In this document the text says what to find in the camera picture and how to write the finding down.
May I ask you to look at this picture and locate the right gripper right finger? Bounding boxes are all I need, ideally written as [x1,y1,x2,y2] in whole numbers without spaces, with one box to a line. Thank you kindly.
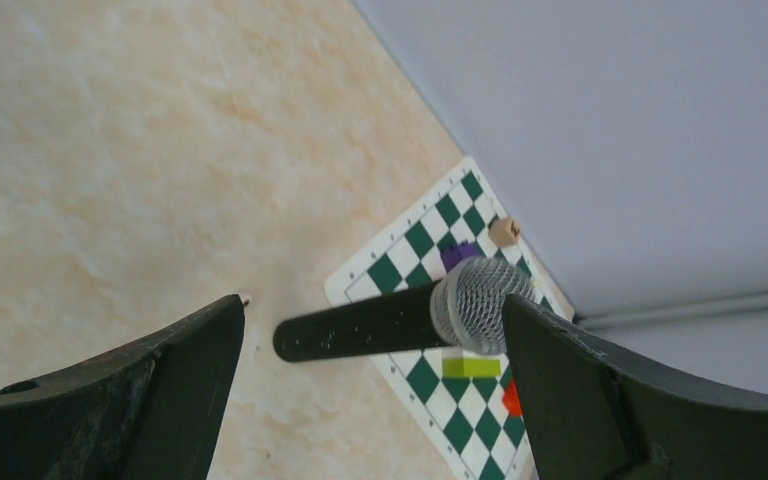
[503,295,768,479]

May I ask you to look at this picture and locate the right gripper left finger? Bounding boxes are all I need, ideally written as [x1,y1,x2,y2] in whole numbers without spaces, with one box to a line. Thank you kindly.
[0,295,245,479]

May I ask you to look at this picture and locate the small red block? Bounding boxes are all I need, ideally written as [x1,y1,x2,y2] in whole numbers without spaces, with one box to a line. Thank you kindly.
[502,379,522,417]

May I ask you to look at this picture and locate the green white chessboard mat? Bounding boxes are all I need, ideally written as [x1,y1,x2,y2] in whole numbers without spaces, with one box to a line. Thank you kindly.
[324,157,573,479]

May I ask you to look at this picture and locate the yellow-green block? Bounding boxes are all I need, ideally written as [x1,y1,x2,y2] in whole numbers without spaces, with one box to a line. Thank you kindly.
[442,357,502,379]

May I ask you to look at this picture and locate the black microphone grey head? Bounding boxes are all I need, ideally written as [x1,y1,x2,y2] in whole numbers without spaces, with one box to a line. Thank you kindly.
[273,257,533,363]

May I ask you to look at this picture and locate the wooden cube with mark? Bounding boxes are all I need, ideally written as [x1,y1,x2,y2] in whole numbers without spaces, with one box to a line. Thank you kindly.
[488,217,521,248]

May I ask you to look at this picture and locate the purple block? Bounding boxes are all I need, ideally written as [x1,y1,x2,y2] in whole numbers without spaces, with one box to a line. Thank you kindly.
[440,242,483,273]

